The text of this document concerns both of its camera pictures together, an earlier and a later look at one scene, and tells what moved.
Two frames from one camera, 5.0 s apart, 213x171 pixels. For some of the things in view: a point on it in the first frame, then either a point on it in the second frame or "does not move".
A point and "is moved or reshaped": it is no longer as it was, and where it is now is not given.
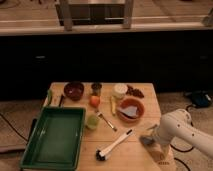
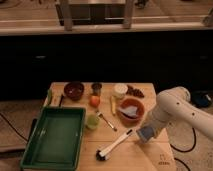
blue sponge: x=146 y=140 is moved or reshaped
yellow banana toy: x=113 y=105 does not move
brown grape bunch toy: x=134 y=91 does not move
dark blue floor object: x=201 y=99 does not move
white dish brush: x=102 y=154 does not move
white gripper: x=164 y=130 → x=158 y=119
